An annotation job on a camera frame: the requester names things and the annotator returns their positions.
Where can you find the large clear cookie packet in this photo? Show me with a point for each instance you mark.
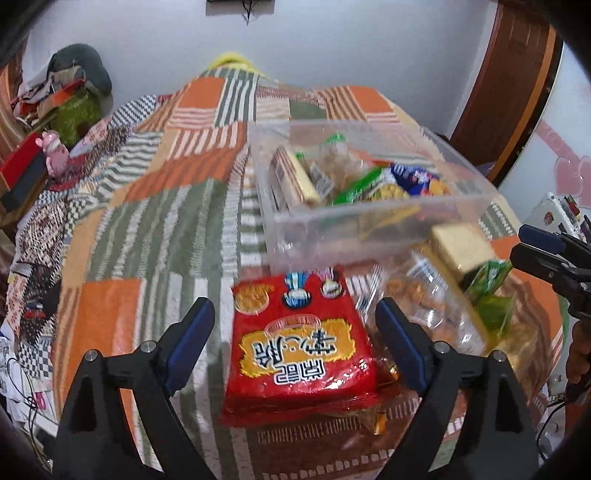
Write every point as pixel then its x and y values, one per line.
pixel 429 300

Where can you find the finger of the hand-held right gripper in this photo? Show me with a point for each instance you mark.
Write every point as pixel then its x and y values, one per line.
pixel 542 236
pixel 538 261

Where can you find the person's right hand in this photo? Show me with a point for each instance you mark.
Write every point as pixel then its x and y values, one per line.
pixel 580 355

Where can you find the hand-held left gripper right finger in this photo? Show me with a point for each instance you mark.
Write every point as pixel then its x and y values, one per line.
pixel 402 339

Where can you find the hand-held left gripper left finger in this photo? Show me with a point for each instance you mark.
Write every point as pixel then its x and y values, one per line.
pixel 187 339

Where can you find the red snack packet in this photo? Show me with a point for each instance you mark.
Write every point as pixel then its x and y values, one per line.
pixel 300 350

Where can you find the grey cushion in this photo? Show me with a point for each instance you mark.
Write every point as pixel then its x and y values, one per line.
pixel 87 67

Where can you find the patchwork blanket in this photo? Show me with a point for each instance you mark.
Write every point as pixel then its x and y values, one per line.
pixel 152 217

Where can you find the red box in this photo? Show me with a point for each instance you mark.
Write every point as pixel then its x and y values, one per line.
pixel 21 170

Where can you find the clear plastic container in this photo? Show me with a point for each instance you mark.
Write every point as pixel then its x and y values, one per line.
pixel 369 226

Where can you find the white case with stickers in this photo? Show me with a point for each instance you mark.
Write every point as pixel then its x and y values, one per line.
pixel 554 212

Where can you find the gold candy wrapper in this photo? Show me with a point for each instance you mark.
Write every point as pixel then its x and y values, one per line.
pixel 377 417

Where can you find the pink bow decoration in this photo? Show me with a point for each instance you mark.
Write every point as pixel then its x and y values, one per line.
pixel 570 161

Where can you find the yellow cake packet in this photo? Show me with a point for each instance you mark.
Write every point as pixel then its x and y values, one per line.
pixel 461 249

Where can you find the yellow cloth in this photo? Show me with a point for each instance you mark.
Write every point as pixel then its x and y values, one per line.
pixel 233 61

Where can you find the green biscuit packet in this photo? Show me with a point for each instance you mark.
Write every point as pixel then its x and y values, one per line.
pixel 364 187

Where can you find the wooden door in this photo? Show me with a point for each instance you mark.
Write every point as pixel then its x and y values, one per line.
pixel 508 87

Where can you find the green patterned bag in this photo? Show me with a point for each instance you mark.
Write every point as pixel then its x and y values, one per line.
pixel 76 115

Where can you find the yellow wafer packet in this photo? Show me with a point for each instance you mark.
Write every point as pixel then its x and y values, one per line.
pixel 295 177

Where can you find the pink toy figure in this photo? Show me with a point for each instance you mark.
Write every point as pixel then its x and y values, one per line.
pixel 54 152

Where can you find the small green snack packet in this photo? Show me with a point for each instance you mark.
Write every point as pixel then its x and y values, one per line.
pixel 491 290

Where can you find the pile of clothes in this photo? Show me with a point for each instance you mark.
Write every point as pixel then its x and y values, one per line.
pixel 39 94

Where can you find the blue snack packet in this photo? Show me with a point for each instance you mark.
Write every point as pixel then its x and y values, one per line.
pixel 418 180

